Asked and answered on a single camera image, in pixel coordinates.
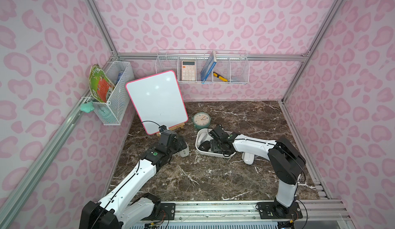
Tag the green clip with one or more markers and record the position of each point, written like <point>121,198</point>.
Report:
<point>87,107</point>

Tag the green red packet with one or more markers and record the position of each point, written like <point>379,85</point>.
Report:
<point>100,86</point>

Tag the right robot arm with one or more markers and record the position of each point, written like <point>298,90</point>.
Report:
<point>287,162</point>

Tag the pink calculator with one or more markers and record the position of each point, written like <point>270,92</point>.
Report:
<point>188,70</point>

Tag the yellow utility knife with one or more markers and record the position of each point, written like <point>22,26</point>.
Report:
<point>220,77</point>

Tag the green alarm clock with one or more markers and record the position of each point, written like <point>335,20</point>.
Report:
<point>201,120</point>

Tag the white wire basket left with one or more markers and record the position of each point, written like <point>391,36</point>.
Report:
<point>111,113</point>

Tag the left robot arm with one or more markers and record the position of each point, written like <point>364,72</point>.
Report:
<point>117,210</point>

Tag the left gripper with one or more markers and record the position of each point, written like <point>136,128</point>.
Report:
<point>179,142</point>

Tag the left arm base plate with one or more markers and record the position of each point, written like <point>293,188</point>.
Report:
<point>166,210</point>

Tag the wooden whiteboard stand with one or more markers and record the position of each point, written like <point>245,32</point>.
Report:
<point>179,126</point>

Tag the white wire shelf back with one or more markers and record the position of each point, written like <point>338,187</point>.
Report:
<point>233,65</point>

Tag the aluminium rail front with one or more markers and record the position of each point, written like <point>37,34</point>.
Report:
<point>206,211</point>

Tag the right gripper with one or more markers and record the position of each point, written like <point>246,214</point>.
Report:
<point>216,145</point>

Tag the grey speckled mouse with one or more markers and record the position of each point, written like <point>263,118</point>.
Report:
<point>184,152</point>

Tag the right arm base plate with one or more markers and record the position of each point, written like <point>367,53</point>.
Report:
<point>275,210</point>

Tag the pink framed whiteboard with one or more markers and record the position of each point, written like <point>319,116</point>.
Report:
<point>158,101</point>

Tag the blue book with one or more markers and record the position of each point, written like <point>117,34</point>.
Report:
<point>209,66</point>

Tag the black mouse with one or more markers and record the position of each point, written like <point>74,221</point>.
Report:
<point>205,146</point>

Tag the white storage box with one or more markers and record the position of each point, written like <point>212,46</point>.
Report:
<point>202,136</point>

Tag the glossy white mouse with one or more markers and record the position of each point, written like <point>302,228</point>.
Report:
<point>248,158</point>

